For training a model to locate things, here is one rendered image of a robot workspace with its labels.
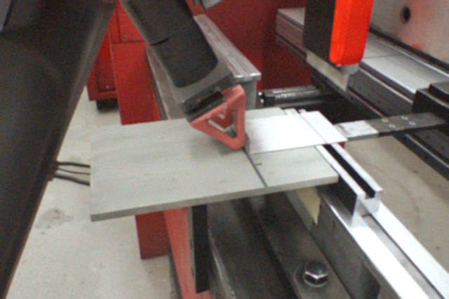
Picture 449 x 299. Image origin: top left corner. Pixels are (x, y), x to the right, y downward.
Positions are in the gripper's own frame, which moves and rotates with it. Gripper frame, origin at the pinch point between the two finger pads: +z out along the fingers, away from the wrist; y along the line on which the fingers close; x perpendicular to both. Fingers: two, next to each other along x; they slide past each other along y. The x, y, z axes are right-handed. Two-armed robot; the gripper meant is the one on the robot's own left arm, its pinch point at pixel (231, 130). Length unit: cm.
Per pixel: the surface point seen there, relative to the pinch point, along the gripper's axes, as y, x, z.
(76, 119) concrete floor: 222, 88, 68
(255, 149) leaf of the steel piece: -3.0, -1.4, 2.1
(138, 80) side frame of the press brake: 84, 18, 18
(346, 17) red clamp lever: -17.4, -11.2, -14.0
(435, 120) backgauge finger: -2.1, -24.2, 13.6
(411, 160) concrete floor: 124, -76, 154
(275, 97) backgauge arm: 40.3, -12.0, 23.1
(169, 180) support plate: -6.8, 8.3, -2.8
